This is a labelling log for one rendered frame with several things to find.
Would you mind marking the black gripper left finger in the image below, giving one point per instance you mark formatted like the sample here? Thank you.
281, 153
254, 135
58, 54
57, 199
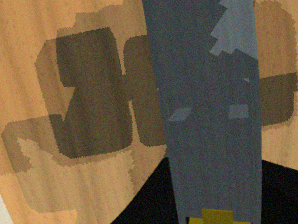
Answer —
155, 203

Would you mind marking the wooden board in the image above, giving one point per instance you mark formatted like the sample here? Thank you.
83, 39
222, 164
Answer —
80, 123

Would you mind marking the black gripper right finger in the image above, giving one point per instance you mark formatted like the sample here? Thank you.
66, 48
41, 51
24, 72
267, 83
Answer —
279, 194

